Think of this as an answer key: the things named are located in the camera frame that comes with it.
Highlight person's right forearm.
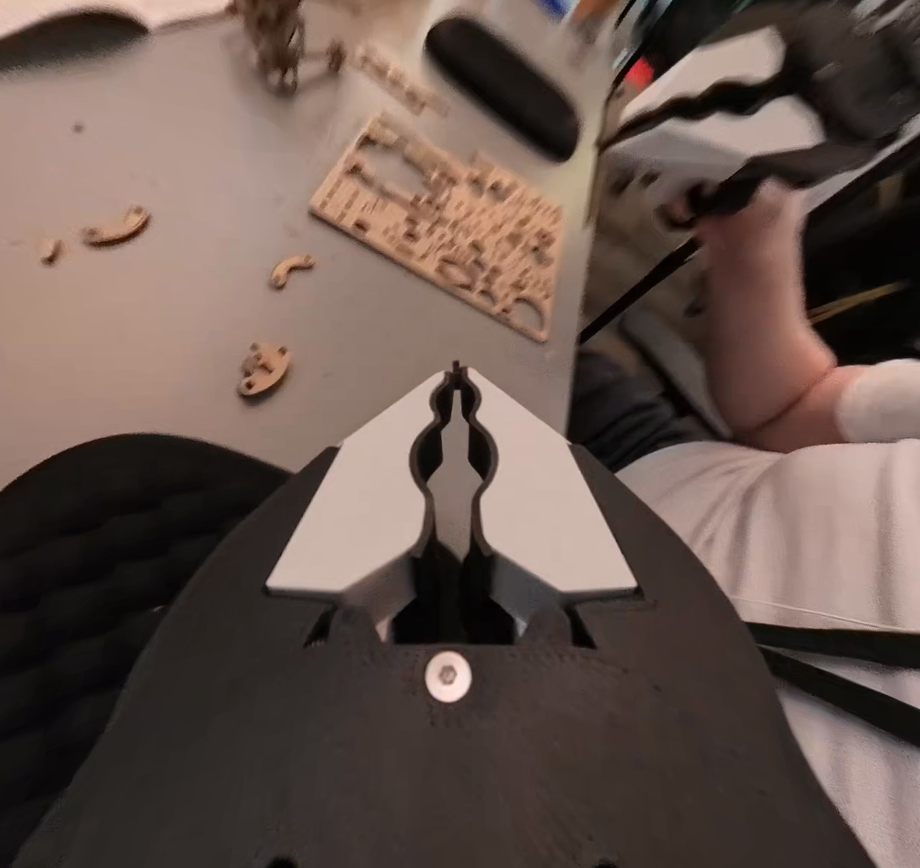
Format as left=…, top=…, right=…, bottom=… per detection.
left=708, top=293, right=845, bottom=452

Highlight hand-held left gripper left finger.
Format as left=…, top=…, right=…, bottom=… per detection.
left=266, top=370, right=461, bottom=642

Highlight black strap cable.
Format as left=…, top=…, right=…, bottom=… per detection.
left=746, top=622, right=920, bottom=670
left=760, top=647, right=920, bottom=748

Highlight black rounded object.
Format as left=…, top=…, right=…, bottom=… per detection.
left=0, top=11, right=153, bottom=72

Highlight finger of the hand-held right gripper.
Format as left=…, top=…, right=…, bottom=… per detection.
left=602, top=81, right=828, bottom=197
left=597, top=23, right=788, bottom=150

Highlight dark wooden model assembly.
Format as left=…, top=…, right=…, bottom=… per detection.
left=229, top=0, right=362, bottom=97

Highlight thin black cable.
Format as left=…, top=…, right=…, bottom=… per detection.
left=578, top=238, right=703, bottom=345

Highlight curved wooden link piece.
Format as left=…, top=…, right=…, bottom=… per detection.
left=81, top=205, right=152, bottom=248
left=268, top=253, right=318, bottom=291

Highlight person's dark trousers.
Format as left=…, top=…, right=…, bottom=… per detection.
left=568, top=349, right=694, bottom=474

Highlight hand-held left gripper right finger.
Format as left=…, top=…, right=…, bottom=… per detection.
left=460, top=370, right=641, bottom=640

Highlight black padded cushion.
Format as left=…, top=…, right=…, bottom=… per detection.
left=0, top=433, right=292, bottom=868

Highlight small wooden sheet fragment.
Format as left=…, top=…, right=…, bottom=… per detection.
left=351, top=43, right=451, bottom=119

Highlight person's right hand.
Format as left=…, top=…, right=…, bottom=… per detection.
left=672, top=185, right=809, bottom=308

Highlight oval notched wooden piece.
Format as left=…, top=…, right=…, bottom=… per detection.
left=236, top=340, right=293, bottom=399

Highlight wooden parts sheet with cutouts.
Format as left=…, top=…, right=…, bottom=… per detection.
left=309, top=112, right=566, bottom=344

